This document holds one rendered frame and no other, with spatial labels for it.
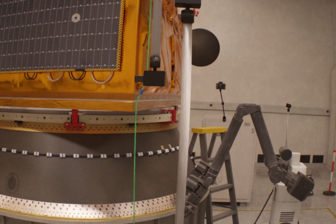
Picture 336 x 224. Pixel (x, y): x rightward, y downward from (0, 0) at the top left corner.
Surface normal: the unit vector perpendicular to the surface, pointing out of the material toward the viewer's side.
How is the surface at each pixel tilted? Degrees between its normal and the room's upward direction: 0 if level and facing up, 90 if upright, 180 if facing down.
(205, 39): 90
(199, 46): 90
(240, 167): 90
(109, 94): 90
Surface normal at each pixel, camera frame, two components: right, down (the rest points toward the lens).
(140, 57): 0.65, 0.07
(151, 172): 0.64, -0.41
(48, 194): 0.12, -0.41
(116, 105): -0.18, 0.05
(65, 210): 0.18, -0.68
